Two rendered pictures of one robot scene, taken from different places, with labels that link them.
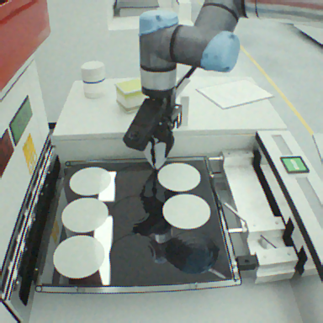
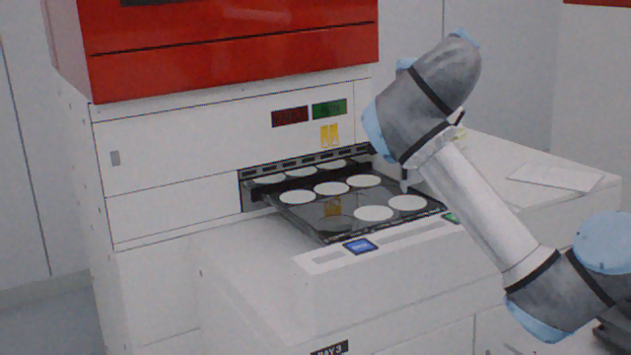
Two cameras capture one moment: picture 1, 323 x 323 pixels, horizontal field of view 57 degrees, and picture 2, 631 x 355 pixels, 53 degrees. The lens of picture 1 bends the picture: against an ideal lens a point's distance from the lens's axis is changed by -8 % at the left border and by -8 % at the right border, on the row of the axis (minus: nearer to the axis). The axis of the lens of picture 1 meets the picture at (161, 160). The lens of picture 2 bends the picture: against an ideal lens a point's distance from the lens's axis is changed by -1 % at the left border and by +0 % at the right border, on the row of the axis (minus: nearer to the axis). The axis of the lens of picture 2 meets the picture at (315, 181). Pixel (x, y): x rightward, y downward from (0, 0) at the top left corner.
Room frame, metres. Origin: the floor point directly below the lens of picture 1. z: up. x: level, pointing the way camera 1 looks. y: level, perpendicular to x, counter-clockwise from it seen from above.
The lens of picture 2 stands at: (-0.29, -1.37, 1.55)
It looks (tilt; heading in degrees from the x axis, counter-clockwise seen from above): 20 degrees down; 66
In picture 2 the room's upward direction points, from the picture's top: 3 degrees counter-clockwise
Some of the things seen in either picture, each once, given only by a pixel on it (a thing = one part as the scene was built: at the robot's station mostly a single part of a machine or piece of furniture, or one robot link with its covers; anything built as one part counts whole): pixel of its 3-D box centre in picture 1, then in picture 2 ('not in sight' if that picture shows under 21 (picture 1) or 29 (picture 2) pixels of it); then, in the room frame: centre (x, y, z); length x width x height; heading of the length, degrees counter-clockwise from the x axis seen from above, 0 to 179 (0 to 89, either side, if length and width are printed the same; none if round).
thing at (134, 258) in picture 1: (135, 214); (351, 200); (0.46, 0.06, 0.90); 0.34 x 0.34 x 0.01; 3
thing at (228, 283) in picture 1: (137, 289); (292, 217); (0.28, 0.04, 0.90); 0.37 x 0.01 x 0.01; 93
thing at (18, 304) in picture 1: (38, 221); (310, 180); (0.43, 0.26, 0.89); 0.44 x 0.02 x 0.10; 3
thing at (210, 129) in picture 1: (167, 119); (484, 182); (0.85, -0.02, 0.89); 0.62 x 0.35 x 0.14; 93
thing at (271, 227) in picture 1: (264, 228); not in sight; (0.42, -0.21, 0.89); 0.08 x 0.03 x 0.03; 93
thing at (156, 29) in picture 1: (159, 39); (410, 80); (0.61, 0.00, 1.21); 0.09 x 0.08 x 0.11; 59
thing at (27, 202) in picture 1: (28, 199); (308, 160); (0.43, 0.27, 0.96); 0.44 x 0.01 x 0.02; 3
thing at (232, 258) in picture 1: (219, 209); (389, 223); (0.47, -0.13, 0.90); 0.38 x 0.01 x 0.01; 3
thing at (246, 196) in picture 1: (251, 210); not in sight; (0.49, -0.21, 0.87); 0.36 x 0.08 x 0.03; 3
